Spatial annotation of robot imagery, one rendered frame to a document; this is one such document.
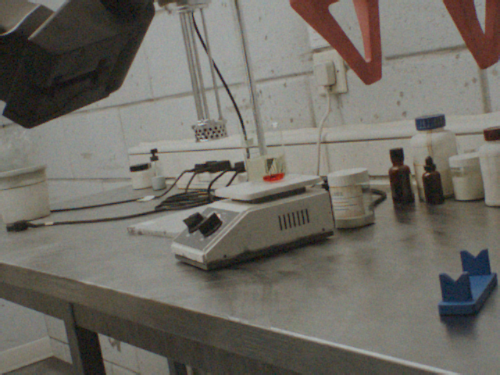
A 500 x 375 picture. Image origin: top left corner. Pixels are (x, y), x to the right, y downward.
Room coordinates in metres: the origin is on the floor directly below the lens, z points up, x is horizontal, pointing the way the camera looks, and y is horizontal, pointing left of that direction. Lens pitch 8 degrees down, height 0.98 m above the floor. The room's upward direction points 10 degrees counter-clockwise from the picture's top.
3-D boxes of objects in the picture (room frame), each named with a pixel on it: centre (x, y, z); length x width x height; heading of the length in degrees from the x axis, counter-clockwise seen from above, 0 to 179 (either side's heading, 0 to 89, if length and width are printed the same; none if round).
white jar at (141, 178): (2.22, 0.28, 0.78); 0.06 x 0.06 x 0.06
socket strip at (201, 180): (1.90, 0.04, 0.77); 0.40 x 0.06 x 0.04; 34
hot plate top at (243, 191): (1.15, -0.03, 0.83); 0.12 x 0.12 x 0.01; 24
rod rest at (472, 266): (0.74, -0.19, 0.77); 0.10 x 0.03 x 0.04; 151
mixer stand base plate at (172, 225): (1.50, 0.06, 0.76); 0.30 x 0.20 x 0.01; 124
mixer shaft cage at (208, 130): (1.51, 0.05, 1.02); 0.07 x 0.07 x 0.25
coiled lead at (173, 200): (1.75, 0.21, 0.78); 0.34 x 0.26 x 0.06; 124
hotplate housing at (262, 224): (1.14, 0.00, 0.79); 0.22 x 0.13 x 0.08; 114
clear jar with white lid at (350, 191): (1.18, -0.15, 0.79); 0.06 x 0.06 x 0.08
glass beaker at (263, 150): (1.17, -0.03, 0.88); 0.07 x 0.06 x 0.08; 129
